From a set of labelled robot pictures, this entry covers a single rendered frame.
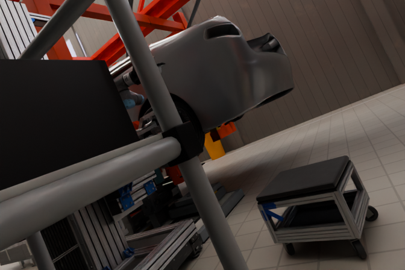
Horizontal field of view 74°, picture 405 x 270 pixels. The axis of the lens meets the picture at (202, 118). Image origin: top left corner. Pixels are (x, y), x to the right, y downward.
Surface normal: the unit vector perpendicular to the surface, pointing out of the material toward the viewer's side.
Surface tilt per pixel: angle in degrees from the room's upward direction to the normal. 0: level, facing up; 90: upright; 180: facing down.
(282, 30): 90
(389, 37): 90
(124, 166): 75
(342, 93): 90
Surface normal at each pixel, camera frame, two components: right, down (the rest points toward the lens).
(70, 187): 0.63, -0.60
